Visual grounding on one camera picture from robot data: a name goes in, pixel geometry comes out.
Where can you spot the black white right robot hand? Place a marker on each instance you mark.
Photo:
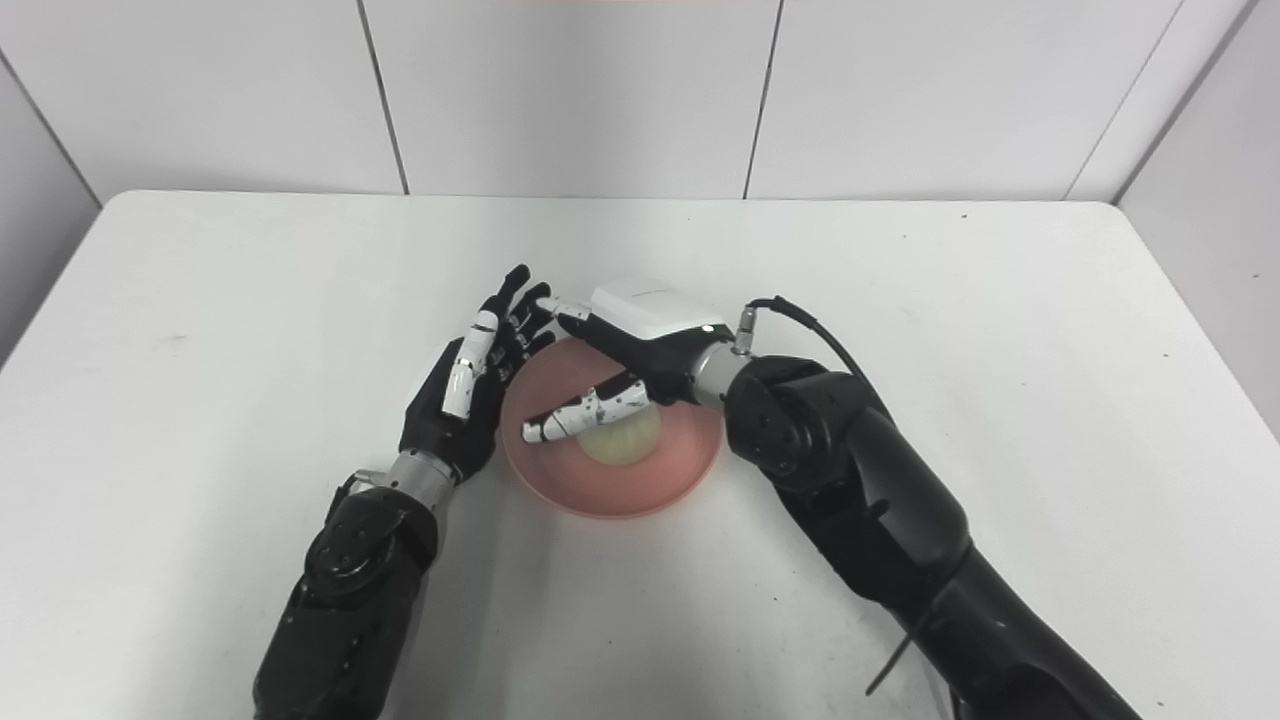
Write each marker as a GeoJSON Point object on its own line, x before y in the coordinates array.
{"type": "Point", "coordinates": [655, 330]}

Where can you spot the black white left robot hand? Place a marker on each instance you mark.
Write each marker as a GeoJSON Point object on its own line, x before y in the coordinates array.
{"type": "Point", "coordinates": [450, 420]}

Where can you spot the white steamed bun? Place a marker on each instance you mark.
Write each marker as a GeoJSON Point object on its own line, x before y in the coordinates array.
{"type": "Point", "coordinates": [625, 445]}

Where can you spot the pink round plate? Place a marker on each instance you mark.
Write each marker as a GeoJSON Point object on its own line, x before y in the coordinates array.
{"type": "Point", "coordinates": [620, 485]}

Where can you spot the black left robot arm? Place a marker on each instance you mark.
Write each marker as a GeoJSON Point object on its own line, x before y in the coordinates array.
{"type": "Point", "coordinates": [350, 590]}

